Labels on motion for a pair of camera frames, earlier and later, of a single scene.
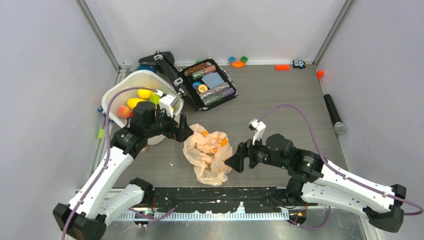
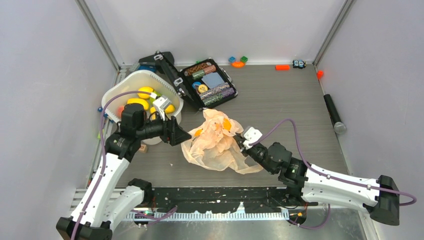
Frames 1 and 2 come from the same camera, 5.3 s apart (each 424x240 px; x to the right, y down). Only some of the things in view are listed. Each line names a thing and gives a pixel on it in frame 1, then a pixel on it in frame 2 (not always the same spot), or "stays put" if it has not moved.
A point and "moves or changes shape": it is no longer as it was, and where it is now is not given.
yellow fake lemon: (144, 93) stays put
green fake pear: (155, 97) stays put
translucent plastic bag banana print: (207, 153) moves or changes shape
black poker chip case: (202, 85) stays put
